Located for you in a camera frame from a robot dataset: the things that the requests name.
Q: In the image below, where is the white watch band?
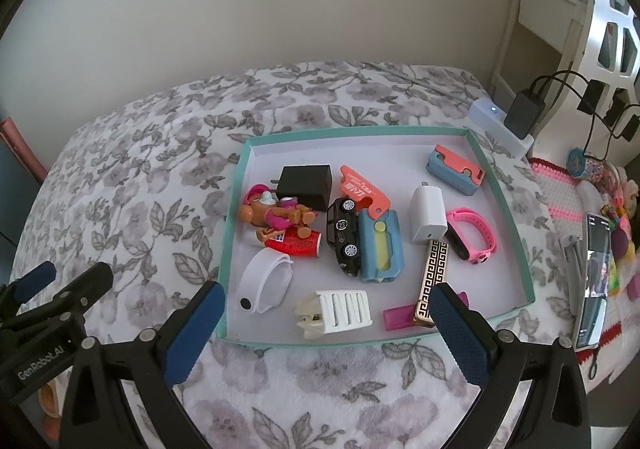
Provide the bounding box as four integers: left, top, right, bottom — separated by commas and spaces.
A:
235, 247, 294, 313

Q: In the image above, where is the orange plastic clip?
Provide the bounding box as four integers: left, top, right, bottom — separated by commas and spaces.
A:
340, 165, 390, 220

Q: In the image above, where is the person left hand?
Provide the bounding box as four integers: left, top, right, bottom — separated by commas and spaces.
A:
37, 381, 62, 441

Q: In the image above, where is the pink rolled mat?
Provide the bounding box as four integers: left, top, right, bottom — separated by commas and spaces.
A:
0, 118, 48, 184

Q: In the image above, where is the red white tube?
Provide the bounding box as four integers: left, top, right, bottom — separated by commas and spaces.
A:
265, 229, 322, 257

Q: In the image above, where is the blue case yellow insert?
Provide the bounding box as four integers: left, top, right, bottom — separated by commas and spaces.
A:
358, 210, 405, 282

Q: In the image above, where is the white shelf unit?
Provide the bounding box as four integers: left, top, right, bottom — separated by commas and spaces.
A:
489, 0, 639, 164

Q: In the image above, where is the colourful toy pile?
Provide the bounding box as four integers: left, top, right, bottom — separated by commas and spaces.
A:
529, 146, 640, 303

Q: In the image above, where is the pink smart watch band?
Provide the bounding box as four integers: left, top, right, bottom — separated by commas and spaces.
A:
445, 208, 498, 265

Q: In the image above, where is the white charger with cable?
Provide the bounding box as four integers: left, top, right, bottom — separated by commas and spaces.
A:
409, 183, 448, 244

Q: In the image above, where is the white plastic socket frame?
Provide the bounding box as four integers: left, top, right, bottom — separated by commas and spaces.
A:
294, 290, 373, 339

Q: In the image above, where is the dark blue cabinet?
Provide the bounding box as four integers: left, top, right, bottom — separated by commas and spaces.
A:
0, 140, 40, 284

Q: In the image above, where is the teal white tray box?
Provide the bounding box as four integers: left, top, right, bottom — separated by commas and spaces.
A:
216, 126, 535, 348

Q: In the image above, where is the purple pink usb stick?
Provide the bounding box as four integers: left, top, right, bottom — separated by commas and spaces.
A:
383, 305, 438, 331

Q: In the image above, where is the black power adapter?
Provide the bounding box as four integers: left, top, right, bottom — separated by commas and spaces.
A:
276, 164, 333, 212

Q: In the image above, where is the pink blue case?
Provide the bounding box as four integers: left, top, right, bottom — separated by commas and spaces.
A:
426, 145, 485, 196

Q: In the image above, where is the paw patrol dog toy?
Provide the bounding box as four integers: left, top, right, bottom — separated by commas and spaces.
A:
238, 184, 317, 243

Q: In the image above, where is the greek key pattern lighter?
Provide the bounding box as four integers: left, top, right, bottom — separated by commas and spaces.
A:
416, 240, 449, 319

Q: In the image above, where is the black adapter on shelf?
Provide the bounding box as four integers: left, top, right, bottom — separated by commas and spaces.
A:
504, 88, 544, 139

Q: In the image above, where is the black toy car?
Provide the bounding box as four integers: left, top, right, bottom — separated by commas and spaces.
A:
326, 197, 361, 278

